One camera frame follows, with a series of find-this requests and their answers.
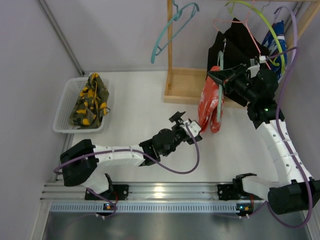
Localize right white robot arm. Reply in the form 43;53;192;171
207;64;320;215

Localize mint green hanger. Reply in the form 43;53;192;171
216;39;227;123

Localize red white trousers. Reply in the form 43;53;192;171
197;75;222;134

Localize camouflage trousers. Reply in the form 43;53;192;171
68;73;110;129

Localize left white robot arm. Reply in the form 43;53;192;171
54;111;202;194

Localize aluminium mounting rail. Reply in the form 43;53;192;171
39;181;313;202

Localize pink hanger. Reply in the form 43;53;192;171
211;9;273;72

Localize wooden clothes rack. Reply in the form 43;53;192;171
164;0;320;108

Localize white plastic basket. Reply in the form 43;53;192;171
52;77;109;134

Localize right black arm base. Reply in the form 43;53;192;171
217;183;262;201

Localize lime green hanger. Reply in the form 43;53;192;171
225;0;286;75

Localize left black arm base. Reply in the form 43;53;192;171
84;184;129;201

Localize background purple cable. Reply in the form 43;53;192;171
273;5;299;51

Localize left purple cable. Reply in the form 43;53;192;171
52;123;201;221

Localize blue patterned trousers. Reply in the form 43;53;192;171
262;20;288;81

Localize black trousers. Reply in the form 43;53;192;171
206;17;272;108

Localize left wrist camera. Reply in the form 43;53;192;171
183;119;202;135

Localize grey slotted cable duct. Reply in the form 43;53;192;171
50;202;244;214

